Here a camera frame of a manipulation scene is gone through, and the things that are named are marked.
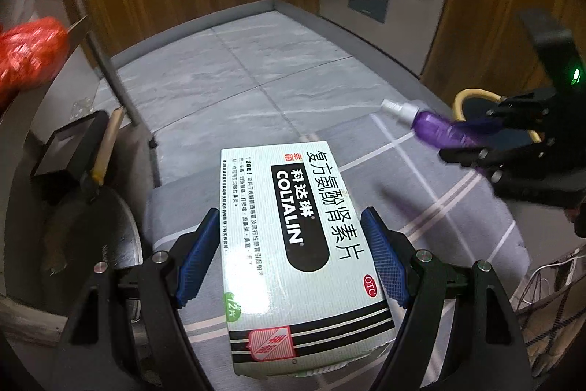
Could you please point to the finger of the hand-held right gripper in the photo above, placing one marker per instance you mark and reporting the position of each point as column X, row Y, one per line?
column 494, row 155
column 522, row 111

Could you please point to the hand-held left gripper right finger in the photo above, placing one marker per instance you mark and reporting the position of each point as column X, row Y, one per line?
column 387, row 258

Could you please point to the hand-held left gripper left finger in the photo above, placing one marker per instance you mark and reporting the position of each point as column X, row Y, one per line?
column 199, row 258

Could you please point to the yellow-rimmed trash bin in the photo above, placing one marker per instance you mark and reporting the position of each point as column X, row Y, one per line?
column 459, row 103

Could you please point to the purple spray bottle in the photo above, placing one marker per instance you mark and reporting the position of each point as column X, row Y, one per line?
column 430, row 125

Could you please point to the white and green medicine box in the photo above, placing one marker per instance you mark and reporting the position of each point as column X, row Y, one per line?
column 297, row 235

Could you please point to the grey checked cloth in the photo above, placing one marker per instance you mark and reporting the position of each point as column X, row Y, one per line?
column 435, row 212

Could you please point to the black open box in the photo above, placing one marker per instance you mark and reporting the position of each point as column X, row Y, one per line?
column 68, row 148

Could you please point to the metal shelf rack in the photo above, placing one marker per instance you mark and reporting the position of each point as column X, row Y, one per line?
column 120, row 93

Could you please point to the red plastic bag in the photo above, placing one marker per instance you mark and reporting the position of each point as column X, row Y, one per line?
column 29, row 52

